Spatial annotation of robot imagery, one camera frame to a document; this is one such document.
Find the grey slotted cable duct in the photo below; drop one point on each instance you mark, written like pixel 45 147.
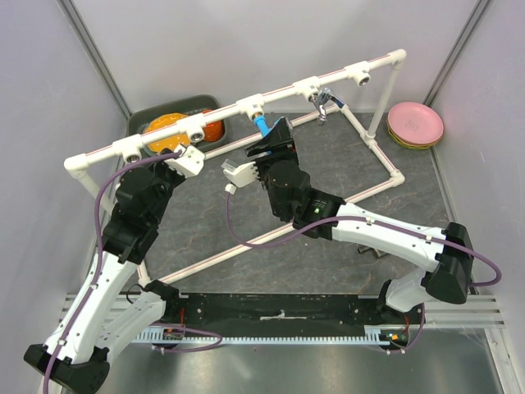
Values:
pixel 159 336

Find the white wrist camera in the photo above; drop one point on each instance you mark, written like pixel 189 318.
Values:
pixel 190 162
pixel 239 176

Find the pink plate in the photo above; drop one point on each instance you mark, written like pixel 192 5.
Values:
pixel 415 124

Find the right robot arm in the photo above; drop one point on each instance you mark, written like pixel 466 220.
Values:
pixel 443 266

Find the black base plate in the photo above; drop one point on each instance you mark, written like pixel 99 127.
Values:
pixel 275 315

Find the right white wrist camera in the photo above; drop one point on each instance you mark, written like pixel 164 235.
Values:
pixel 239 176

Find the chrome metal faucet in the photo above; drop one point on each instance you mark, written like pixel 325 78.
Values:
pixel 320 99

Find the orange red cup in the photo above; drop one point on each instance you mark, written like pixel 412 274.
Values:
pixel 213 131

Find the yellow green plate stack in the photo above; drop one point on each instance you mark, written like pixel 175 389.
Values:
pixel 408 145

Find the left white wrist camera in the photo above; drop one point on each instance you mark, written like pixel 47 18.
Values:
pixel 190 162

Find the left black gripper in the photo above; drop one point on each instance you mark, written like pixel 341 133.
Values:
pixel 161 164

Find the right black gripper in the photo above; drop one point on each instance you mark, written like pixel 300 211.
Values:
pixel 279 136

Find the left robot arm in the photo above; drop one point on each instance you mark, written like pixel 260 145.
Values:
pixel 78 354

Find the white PVC pipe frame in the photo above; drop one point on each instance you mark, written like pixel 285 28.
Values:
pixel 251 106

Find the dark green plastic tray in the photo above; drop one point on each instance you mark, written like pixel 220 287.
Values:
pixel 138 122

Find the dark metal faucet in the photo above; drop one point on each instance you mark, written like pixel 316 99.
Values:
pixel 378 254

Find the dark grey stone mat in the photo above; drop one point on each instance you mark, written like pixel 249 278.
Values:
pixel 200 221

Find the blue plastic faucet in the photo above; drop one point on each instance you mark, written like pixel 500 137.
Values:
pixel 281 124

